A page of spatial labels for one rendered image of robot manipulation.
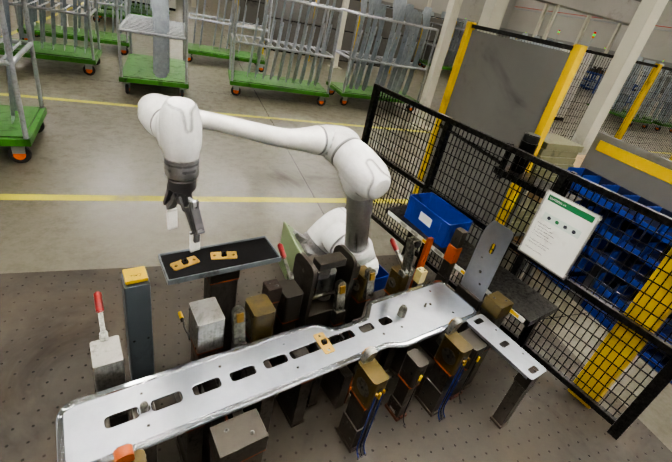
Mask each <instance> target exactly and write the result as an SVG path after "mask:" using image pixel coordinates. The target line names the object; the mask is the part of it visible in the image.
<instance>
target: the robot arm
mask: <svg viewBox="0 0 672 462"><path fill-rule="evenodd" d="M137 115H138V118H139V120H140V122H141V124H142V125H143V127H144V128H145V129H146V130H147V131H148V132H149V133H150V134H151V135H153V136H154V137H156V139H157V141H158V144H159V146H160V147H161V148H162V151H163V156H164V157H163V160H164V173H165V175H166V176H167V179H168V182H167V189H166V193H165V196H164V199H163V205H166V209H167V227H168V230H171V229H174V228H178V220H177V208H176V207H177V204H179V205H180V206H181V209H182V211H183V212H185V215H186V218H187V221H188V223H189V226H190V229H191V232H190V233H189V234H190V252H194V251H197V250H200V234H203V233H205V230H204V225H203V221H202V217H201V213H200V209H199V201H198V199H196V200H194V199H193V197H192V192H193V191H194V190H195V189H196V178H197V177H198V176H199V161H200V159H199V154H200V150H201V147H202V129H206V130H213V131H218V132H222V133H226V134H230V135H233V136H237V137H241V138H245V139H248V140H252V141H256V142H260V143H263V144H267V145H272V146H276V147H281V148H287V149H293V150H298V151H303V152H307V153H311V154H315V155H322V156H323V157H324V158H325V159H326V160H328V161H329V162H330V163H331V164H332V165H333V166H334V167H335V168H336V170H337V171H338V175H339V178H340V181H341V184H342V187H343V190H344V192H345V194H346V209H345V208H344V207H341V208H335V209H333V210H331V211H329V212H327V213H326V214H325V215H323V216H322V217H321V218H320V219H318V220H317V221H316V222H315V223H314V224H313V225H312V226H311V227H310V229H309V230H308V231H306V232H305V233H304V234H301V233H299V232H298V231H296V230H294V231H293V233H294V235H295V238H296V239H297V240H298V241H299V243H300V245H301V246H302V248H303V250H304V252H305V254H306V255H308V256H311V255H315V254H317V255H318V256H319V255H325V254H328V253H333V251H334V248H335V246H336V245H340V244H343V245H345V246H346V247H347V248H348V249H349V250H350V251H351V252H352V254H353V255H354V256H355V257H356V260H357V262H358V263H359V264H360V265H366V266H367V267H372V268H374V269H375V270H376V275H377V274H378V270H379V264H378V260H377V258H376V255H375V252H374V248H373V243H372V241H371V239H370V238H369V229H370V221H371V213H372V205H373V200H375V199H378V198H380V197H382V196H383V195H384V194H385V193H386V192H387V191H388V189H389V187H390V184H391V176H390V173H389V171H388V168H387V166H386V165H385V163H384V162H383V161H382V159H381V158H380V157H379V156H378V155H377V154H376V153H375V152H374V151H373V150H372V149H371V148H370V147H369V146H368V145H367V144H365V143H364V142H362V141H361V140H360V138H359V136H358V135H357V134H356V133H355V132H354V131H353V130H351V129H349V128H347V127H343V126H337V125H315V126H310V127H304V128H297V129H287V128H280V127H275V126H270V125H266V124H261V123H257V122H253V121H248V120H244V119H240V118H235V117H231V116H227V115H222V114H218V113H213V112H208V111H203V110H199V109H198V106H197V104H196V103H195V102H194V101H193V100H191V99H189V98H186V97H180V96H173V97H170V96H167V95H166V96H164V95H162V94H157V93H152V94H148V95H145V96H144V97H142V98H141V99H140V101H139V102H138V112H137ZM185 207H189V208H185Z"/></svg>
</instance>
